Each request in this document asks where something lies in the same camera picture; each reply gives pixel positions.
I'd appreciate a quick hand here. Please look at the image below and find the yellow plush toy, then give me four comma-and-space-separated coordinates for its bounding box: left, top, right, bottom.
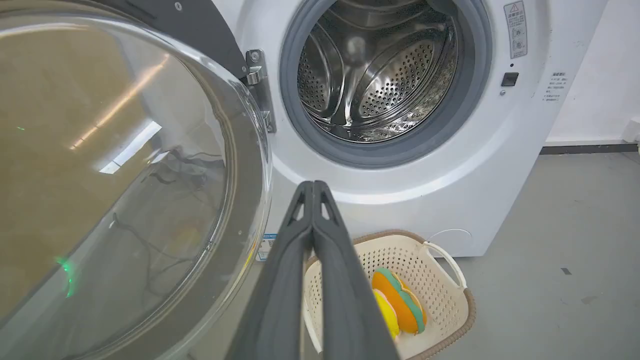
373, 288, 401, 341

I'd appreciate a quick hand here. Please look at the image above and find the white front-load washing machine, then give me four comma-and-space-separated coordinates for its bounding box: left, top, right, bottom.
210, 0, 610, 263

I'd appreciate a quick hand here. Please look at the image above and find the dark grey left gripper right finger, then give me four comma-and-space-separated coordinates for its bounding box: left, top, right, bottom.
312, 180, 401, 360

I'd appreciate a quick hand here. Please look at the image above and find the cream perforated laundry basket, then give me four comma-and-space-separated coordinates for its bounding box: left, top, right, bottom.
302, 229, 476, 360

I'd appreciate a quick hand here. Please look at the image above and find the orange plush burger toy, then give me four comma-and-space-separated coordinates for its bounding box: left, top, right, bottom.
371, 267, 428, 335

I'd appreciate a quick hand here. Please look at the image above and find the glass washer door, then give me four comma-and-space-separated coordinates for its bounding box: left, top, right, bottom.
0, 0, 277, 360

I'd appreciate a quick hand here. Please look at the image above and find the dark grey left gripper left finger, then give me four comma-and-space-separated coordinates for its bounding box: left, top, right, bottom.
224, 181, 315, 360

